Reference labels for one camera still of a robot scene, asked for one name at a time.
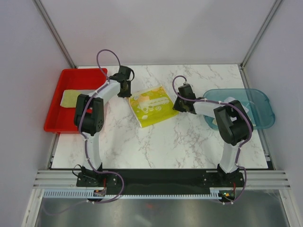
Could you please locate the yellow patterned towel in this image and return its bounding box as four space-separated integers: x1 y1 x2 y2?
128 85 178 128

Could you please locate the grey frog towel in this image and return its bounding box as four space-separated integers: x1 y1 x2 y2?
60 89 94 108

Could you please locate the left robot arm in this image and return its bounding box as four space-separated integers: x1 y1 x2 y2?
74 66 134 186

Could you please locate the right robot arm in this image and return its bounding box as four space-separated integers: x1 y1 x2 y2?
173 83 253 186

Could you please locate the red plastic bin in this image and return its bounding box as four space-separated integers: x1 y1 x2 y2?
44 68 106 134

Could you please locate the blue transparent plastic tub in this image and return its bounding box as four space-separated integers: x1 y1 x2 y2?
204 88 275 130

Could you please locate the right aluminium frame post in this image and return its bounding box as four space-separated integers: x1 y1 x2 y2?
239 0 284 70

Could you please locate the aluminium frame post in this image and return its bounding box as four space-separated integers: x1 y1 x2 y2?
239 0 284 70
32 0 77 69

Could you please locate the aluminium front rail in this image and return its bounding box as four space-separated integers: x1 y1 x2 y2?
33 170 290 190

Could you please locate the left aluminium frame post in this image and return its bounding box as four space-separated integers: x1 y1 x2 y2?
32 0 77 69

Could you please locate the white cable duct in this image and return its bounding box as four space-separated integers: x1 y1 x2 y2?
43 189 221 199

